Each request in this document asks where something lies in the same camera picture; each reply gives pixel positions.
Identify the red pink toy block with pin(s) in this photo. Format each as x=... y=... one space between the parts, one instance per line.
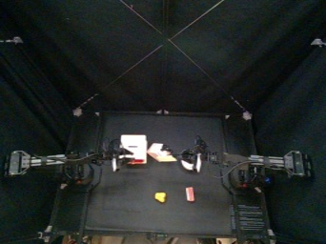
x=190 y=193

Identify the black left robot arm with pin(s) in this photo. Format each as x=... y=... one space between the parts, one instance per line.
x=47 y=159

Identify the white box with red edge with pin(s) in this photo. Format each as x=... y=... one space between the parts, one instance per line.
x=134 y=144

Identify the yellow toy food piece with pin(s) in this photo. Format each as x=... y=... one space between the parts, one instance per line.
x=160 y=197

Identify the grey frame clamp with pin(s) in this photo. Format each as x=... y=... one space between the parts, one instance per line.
x=76 y=111
x=246 y=115
x=317 y=42
x=162 y=111
x=15 y=40

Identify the tan wooden board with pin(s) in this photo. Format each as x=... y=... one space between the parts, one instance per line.
x=163 y=158

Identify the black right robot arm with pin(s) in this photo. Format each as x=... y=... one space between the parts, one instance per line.
x=271 y=159

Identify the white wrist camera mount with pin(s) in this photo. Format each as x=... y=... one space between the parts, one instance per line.
x=114 y=165
x=191 y=165

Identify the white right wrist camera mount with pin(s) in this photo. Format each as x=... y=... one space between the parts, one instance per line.
x=191 y=165

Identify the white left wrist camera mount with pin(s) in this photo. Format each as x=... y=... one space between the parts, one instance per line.
x=114 y=165

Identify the white toy cleaver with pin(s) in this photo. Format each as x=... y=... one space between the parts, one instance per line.
x=155 y=148

